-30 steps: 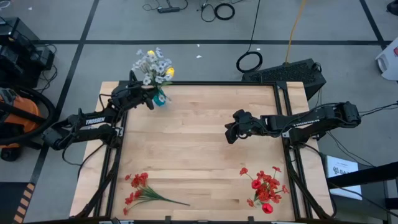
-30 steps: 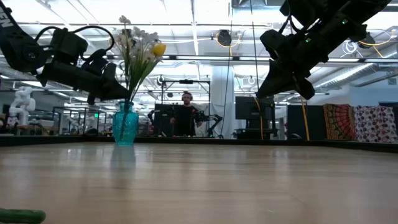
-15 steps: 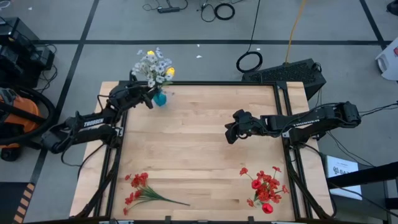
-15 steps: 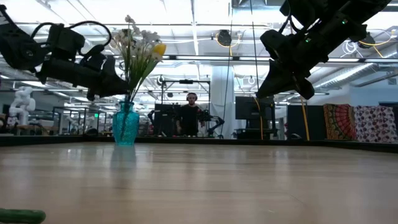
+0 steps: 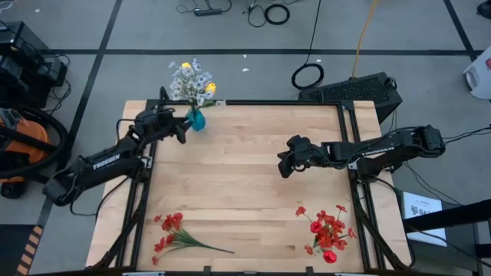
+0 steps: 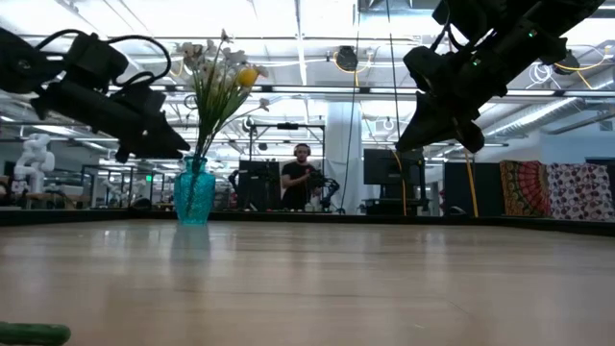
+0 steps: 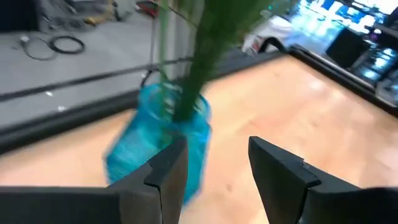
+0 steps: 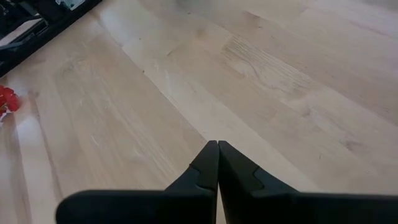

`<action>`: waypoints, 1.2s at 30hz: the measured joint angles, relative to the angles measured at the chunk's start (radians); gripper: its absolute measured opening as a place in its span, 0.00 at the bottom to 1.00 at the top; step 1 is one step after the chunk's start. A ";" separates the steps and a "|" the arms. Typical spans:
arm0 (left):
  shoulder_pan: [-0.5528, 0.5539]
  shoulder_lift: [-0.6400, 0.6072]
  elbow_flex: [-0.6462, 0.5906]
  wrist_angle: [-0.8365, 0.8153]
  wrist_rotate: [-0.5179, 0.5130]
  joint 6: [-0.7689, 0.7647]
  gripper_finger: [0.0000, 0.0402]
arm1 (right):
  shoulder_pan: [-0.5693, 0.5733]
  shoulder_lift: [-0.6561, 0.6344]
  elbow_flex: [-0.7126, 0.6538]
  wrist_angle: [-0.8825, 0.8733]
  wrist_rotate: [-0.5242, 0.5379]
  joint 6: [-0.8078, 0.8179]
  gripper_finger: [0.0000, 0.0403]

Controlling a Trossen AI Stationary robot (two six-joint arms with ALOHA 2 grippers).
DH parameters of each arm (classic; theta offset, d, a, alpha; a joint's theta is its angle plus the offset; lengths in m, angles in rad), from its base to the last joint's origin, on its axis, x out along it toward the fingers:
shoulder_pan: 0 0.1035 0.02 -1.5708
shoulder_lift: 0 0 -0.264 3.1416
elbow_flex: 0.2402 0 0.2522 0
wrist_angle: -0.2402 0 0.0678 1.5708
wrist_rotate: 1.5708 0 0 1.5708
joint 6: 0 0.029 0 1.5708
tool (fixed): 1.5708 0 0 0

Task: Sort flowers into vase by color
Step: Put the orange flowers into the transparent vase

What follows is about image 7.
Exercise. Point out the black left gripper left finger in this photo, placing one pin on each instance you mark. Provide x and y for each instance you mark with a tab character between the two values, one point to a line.
62	205

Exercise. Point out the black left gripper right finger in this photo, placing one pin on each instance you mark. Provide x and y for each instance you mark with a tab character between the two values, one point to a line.
311	202

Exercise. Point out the white flower bunch green stems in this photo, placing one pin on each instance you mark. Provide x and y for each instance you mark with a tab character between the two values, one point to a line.
205	56

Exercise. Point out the black box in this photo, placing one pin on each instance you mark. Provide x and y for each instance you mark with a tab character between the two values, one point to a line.
346	48

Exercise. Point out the blue glass vase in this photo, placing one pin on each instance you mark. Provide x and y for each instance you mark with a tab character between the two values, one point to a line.
140	140

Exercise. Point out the white bucket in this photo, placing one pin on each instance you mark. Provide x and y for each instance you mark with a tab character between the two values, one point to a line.
273	29

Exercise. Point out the black table edge frame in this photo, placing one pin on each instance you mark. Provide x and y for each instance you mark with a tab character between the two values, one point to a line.
62	121

